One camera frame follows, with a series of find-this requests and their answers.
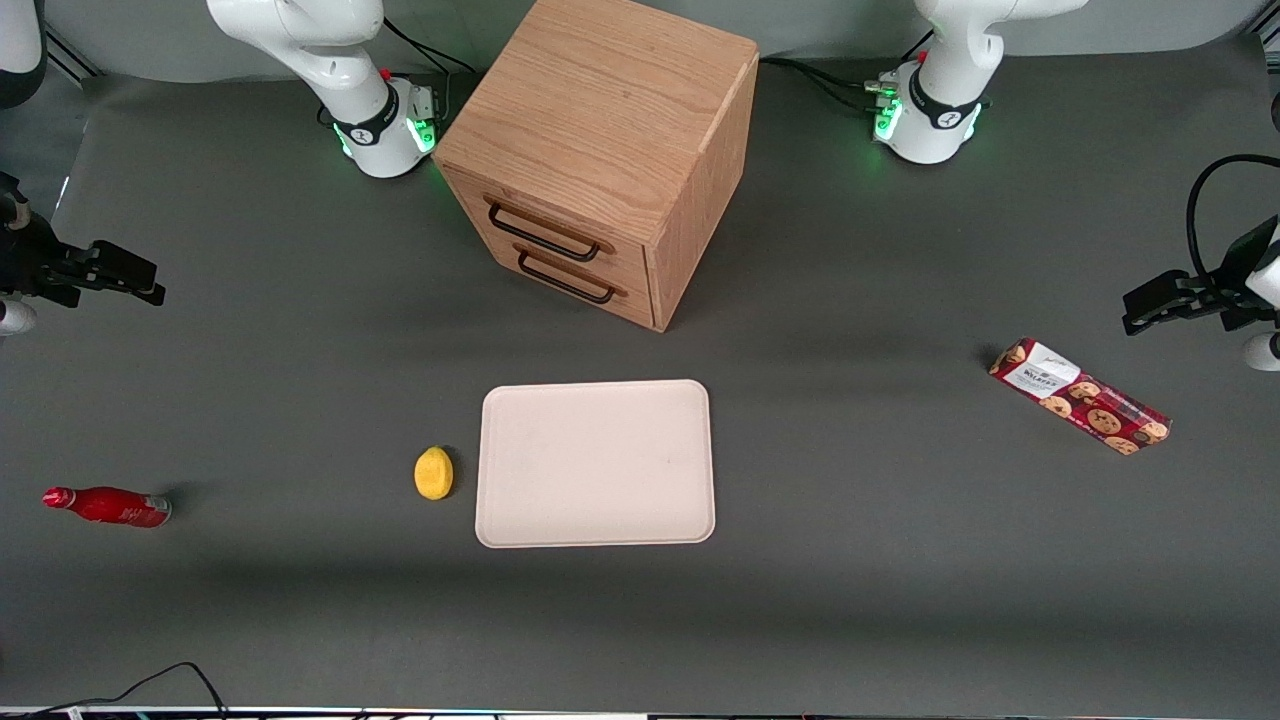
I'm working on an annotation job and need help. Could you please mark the black left arm base cable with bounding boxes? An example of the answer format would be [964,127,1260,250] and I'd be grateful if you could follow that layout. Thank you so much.
[758,30,937,117]

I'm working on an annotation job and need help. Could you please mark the thin black floor cable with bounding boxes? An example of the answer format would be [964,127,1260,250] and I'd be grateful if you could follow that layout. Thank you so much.
[0,662,231,720]

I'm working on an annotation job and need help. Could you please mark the red cookie box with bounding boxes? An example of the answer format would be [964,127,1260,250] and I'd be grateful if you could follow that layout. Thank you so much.
[988,337,1173,457]

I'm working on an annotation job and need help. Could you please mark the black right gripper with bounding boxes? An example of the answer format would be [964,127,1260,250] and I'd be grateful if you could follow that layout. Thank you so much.
[0,172,167,307]

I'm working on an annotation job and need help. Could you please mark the beige rectangular tray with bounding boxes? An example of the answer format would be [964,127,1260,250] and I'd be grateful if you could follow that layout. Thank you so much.
[475,379,717,550]

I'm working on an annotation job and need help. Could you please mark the oak wooden drawer cabinet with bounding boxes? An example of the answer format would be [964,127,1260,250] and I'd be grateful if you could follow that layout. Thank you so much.
[433,0,761,333]

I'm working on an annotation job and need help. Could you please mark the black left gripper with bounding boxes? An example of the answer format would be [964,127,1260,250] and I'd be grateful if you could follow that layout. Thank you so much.
[1122,215,1280,337]

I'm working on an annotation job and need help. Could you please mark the red bottle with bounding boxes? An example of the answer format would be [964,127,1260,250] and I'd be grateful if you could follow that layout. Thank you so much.
[42,486,173,529]

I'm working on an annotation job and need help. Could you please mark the dark grey table mat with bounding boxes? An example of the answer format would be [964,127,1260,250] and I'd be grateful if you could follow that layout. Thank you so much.
[0,35,1280,716]

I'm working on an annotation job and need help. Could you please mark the black arm base cable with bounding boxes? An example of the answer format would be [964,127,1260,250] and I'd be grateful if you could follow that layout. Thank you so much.
[383,15,477,77]
[758,30,937,117]

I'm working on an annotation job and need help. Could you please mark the wooden drawer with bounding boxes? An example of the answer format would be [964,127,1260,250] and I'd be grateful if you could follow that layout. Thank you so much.
[445,168,654,287]
[472,222,657,330]

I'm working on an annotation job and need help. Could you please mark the black right arm base cable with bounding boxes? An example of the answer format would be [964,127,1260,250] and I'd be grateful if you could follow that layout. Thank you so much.
[383,15,477,77]

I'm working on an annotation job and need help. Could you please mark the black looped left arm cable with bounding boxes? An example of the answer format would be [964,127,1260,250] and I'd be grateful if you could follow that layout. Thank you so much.
[1186,153,1280,293]

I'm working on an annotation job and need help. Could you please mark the yellow lemon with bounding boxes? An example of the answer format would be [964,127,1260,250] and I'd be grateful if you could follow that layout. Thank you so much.
[414,446,455,501]

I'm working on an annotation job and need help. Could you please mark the black metal drawer handle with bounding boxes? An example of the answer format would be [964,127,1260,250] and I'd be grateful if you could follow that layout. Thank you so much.
[515,247,627,305]
[486,196,614,264]

